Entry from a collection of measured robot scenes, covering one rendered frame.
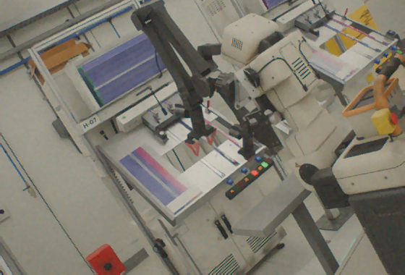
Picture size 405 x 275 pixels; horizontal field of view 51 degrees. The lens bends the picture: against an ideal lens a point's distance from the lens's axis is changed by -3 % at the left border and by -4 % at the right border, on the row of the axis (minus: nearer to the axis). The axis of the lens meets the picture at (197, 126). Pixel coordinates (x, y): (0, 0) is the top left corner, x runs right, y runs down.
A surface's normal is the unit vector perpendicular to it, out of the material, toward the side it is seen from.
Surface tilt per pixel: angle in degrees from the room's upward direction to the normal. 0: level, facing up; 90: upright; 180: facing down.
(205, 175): 44
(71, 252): 90
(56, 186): 90
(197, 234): 90
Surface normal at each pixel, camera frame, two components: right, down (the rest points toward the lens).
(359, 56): -0.06, -0.69
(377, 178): -0.62, 0.47
